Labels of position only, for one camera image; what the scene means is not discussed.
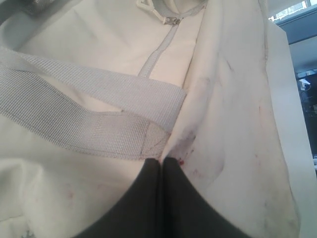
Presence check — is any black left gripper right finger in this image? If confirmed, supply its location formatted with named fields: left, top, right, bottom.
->
left=162, top=157, right=244, bottom=238

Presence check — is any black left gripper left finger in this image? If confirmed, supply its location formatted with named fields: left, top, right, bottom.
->
left=78, top=159, right=160, bottom=238

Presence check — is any white canvas duffel bag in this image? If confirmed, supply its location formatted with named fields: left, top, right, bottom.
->
left=0, top=0, right=315, bottom=238

